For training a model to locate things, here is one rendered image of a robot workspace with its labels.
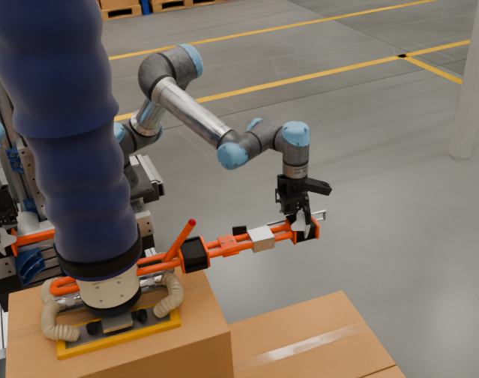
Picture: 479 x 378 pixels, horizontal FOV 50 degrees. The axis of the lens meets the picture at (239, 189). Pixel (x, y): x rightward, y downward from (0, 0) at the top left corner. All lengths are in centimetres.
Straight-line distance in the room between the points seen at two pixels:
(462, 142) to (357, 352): 257
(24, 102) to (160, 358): 76
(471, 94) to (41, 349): 336
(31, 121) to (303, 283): 213
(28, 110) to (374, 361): 143
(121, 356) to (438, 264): 221
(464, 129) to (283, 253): 177
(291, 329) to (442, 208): 195
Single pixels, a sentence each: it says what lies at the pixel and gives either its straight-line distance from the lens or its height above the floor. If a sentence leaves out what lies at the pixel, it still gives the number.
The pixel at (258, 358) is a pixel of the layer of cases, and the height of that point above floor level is 54.
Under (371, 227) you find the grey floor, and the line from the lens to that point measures 345.
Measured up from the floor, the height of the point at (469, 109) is 43.
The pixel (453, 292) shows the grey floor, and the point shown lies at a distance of 311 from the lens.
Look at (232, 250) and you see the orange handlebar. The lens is 153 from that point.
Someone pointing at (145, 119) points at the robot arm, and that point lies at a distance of 188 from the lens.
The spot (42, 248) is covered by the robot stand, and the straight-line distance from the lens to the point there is 205.
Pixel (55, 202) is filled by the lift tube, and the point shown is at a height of 142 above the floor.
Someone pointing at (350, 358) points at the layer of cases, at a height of 54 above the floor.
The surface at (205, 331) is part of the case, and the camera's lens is 150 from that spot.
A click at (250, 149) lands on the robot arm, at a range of 140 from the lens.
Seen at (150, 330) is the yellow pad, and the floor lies 99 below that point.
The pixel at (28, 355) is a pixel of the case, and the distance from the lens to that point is 158.
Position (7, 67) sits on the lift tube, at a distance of 115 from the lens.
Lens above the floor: 209
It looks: 33 degrees down
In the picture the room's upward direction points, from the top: 3 degrees counter-clockwise
